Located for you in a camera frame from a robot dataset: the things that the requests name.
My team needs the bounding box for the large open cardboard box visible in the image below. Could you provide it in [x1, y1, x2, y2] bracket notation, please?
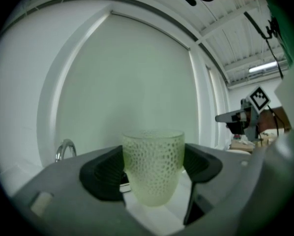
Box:
[230, 131, 278, 154]

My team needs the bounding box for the chrome faucet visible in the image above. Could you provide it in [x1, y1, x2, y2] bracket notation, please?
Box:
[55, 138, 78, 163]

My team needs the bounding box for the ceiling strip light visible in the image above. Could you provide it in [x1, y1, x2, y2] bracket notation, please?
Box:
[248, 60, 278, 74]

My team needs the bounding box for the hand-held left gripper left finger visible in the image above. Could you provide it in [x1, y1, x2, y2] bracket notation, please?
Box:
[11, 145, 150, 236]

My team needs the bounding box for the light green textured glass cup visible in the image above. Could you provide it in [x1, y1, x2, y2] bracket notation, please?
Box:
[122, 129, 186, 207]

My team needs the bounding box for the person's right forearm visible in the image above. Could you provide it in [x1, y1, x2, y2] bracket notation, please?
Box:
[258, 106, 292, 134]

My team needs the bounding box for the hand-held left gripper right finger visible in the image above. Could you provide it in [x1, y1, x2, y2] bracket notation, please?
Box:
[183, 143, 253, 226]

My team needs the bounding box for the green shirt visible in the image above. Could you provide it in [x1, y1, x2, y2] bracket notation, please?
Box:
[266, 0, 294, 61]

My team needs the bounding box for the white sink vanity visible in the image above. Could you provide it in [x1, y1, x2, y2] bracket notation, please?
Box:
[0, 160, 194, 231]

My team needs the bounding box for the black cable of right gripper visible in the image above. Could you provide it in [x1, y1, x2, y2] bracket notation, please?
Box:
[243, 10, 286, 80]

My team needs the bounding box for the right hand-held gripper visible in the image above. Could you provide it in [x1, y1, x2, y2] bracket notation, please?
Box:
[215, 86, 272, 142]

